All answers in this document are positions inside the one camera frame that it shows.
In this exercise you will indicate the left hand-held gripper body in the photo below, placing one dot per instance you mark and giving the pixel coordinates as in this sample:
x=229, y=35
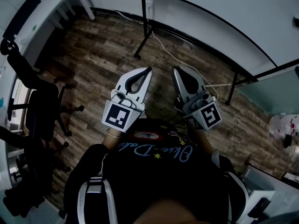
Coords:
x=116, y=116

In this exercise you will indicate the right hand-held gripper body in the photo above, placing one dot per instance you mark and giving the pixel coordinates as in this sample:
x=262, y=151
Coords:
x=206, y=114

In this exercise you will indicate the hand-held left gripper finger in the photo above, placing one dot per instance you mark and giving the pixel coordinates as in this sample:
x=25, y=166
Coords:
x=146, y=85
x=127, y=77

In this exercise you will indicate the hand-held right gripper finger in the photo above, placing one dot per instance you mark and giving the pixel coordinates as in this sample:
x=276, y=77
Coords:
x=178, y=83
x=197, y=81

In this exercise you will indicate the person's right forearm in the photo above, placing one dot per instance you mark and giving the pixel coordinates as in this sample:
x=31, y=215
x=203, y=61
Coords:
x=203, y=141

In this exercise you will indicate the person's left forearm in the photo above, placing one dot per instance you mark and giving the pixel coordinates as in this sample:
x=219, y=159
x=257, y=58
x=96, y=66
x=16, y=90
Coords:
x=111, y=141

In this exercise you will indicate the whiteboard on black stand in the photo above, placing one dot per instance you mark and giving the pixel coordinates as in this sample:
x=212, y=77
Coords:
x=233, y=6

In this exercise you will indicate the frosted glass panel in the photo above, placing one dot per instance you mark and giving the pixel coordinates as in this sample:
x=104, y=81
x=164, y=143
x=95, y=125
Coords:
x=271, y=93

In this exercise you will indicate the person's black printed shirt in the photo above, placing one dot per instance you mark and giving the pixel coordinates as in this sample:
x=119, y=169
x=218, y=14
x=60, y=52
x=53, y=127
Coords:
x=163, y=171

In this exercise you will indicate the clear plastic bag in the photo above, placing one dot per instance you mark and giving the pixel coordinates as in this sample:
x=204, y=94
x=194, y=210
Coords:
x=281, y=125

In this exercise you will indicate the black office chair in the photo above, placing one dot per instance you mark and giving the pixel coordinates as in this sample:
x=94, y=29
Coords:
x=37, y=94
x=25, y=167

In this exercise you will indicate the small black object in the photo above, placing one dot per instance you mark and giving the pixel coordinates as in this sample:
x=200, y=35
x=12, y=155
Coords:
x=287, y=141

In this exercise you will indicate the white desk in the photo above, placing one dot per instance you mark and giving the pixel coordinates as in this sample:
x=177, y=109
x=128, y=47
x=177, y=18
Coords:
x=39, y=10

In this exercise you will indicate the white wall socket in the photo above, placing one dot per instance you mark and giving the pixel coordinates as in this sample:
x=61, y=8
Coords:
x=149, y=5

